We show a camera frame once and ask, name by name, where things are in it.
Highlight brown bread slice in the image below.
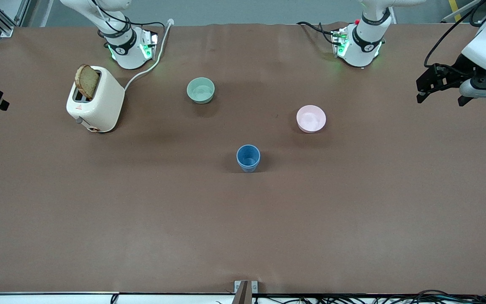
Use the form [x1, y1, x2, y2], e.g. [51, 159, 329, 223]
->
[75, 64, 100, 100]

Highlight cream white toaster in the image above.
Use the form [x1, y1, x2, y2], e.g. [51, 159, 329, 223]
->
[66, 65, 125, 133]

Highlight green bowl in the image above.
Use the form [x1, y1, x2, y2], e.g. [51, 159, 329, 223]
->
[186, 77, 216, 104]

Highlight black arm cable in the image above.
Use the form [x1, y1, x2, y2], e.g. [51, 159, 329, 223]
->
[297, 21, 337, 45]
[90, 0, 166, 43]
[424, 0, 486, 68]

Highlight white toaster power cable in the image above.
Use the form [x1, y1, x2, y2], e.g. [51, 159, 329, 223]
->
[124, 19, 175, 91]

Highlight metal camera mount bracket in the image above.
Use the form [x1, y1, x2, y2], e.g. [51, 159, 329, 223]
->
[234, 280, 259, 304]

